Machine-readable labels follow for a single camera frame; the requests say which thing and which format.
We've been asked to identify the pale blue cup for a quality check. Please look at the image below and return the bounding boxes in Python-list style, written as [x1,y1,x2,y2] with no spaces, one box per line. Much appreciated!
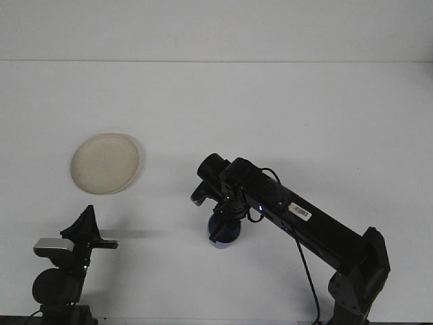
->
[207,216,242,252]

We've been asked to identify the pale round plate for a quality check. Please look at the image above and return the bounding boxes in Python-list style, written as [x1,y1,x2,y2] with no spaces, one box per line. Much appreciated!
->
[70,133,141,196]

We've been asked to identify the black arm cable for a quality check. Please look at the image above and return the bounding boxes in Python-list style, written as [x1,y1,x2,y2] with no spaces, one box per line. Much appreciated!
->
[246,167,322,325]

